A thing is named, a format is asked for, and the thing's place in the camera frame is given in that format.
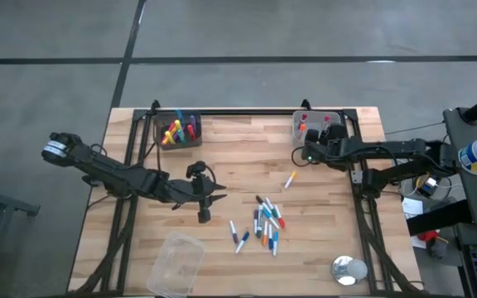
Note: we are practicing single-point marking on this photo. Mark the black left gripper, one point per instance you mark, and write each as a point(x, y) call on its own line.
point(182, 191)

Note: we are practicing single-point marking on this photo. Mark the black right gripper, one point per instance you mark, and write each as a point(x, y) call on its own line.
point(329, 151)

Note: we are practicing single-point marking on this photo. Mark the red Expo dry-erase marker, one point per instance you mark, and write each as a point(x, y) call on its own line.
point(326, 122)
point(191, 133)
point(303, 119)

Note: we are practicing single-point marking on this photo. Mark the orange Expo dry-erase marker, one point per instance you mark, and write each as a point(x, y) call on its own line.
point(301, 131)

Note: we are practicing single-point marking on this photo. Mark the yellow Sharpie highlighter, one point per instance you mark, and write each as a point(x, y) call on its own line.
point(176, 124)
point(172, 140)
point(168, 137)

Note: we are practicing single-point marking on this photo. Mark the teal Sharpie highlighter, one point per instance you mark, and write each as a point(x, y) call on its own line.
point(181, 136)

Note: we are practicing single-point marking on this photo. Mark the purple Sharpie highlighter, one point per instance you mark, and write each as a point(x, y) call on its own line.
point(195, 123)
point(190, 120)

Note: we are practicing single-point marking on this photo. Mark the pink Sharpie highlighter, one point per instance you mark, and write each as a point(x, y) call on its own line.
point(171, 126)

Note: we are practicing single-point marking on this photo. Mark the blue Sharpie highlighter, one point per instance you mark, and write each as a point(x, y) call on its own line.
point(179, 116)

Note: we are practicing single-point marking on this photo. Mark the clear plastic bin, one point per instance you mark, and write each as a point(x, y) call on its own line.
point(176, 267)

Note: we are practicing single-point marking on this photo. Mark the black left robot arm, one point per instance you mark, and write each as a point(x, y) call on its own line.
point(106, 169)

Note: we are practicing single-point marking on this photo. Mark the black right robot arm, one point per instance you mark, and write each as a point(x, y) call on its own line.
point(400, 151)

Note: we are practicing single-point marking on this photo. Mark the light grey plastic bin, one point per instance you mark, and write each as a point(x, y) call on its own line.
point(317, 118)

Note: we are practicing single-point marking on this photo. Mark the dark grey plastic bin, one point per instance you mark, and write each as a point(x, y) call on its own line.
point(197, 142)

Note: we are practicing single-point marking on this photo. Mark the yellow cap white marker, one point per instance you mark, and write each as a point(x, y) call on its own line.
point(290, 180)

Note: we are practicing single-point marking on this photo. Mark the green Expo dry-erase marker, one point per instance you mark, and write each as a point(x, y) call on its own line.
point(260, 223)

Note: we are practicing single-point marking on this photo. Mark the orange cap white marker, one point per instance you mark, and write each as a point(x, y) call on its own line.
point(265, 236)

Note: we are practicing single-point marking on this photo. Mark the red cap white marker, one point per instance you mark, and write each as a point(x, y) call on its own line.
point(280, 219)

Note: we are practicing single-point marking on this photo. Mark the white paper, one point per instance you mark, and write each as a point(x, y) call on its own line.
point(411, 207)

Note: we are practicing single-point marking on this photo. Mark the red object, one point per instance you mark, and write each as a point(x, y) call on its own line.
point(428, 236)

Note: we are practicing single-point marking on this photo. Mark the black desk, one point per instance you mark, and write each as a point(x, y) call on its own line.
point(470, 194)

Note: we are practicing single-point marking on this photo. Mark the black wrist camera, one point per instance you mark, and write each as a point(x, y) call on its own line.
point(199, 187)

